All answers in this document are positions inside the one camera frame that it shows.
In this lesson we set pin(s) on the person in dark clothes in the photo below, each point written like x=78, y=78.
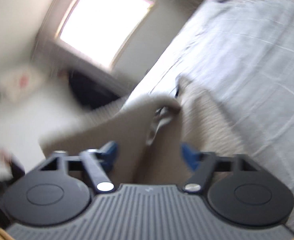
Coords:
x=17, y=172

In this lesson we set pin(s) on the dark hanging coat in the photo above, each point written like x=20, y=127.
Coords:
x=88, y=93

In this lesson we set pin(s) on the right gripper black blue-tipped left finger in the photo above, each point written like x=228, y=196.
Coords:
x=61, y=187

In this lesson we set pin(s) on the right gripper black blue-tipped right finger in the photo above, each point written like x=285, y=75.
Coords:
x=237, y=189

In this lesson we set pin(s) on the cream fleece jacket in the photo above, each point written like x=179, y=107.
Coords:
x=149, y=131

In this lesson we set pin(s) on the wall poster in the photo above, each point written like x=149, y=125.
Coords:
x=19, y=83

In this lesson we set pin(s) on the bright window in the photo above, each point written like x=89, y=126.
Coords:
x=99, y=30

